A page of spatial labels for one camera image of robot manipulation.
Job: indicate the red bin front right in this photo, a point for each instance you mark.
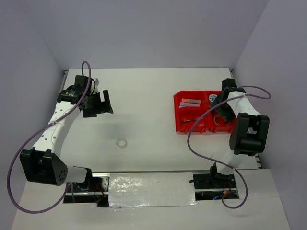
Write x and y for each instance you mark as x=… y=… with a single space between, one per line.
x=215 y=129

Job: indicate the red bin back left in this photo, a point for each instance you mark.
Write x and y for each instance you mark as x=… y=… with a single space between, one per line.
x=199 y=95

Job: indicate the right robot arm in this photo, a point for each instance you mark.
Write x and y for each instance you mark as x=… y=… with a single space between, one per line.
x=248 y=136

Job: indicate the red bin front left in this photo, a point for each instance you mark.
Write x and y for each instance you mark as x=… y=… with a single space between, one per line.
x=185 y=119

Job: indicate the metal base rail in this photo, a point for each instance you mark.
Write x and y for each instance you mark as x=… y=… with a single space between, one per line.
x=98 y=193

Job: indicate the red bin back right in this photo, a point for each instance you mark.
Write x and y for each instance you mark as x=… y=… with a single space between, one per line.
x=207 y=93

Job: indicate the blue slime jar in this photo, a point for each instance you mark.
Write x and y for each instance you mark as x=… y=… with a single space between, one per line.
x=213 y=100

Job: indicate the small clear tape roll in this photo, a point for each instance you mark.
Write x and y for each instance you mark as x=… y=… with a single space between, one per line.
x=121 y=143

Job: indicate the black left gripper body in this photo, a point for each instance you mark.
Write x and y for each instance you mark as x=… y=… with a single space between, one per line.
x=95 y=106

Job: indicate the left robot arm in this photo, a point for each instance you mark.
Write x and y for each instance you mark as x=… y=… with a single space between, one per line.
x=42 y=163

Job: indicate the pink highlighter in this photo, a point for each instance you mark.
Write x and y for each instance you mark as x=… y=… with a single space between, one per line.
x=185 y=104

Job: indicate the orange highlighter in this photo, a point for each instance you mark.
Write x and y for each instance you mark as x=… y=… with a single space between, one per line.
x=194 y=101

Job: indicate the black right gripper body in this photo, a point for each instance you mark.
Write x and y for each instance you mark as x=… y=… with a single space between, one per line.
x=226 y=111

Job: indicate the red bin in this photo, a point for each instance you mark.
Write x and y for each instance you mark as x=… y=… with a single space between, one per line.
x=215 y=129
x=199 y=95
x=207 y=93
x=185 y=119

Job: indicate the blue gel pen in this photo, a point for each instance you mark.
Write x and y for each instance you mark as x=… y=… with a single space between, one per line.
x=189 y=120

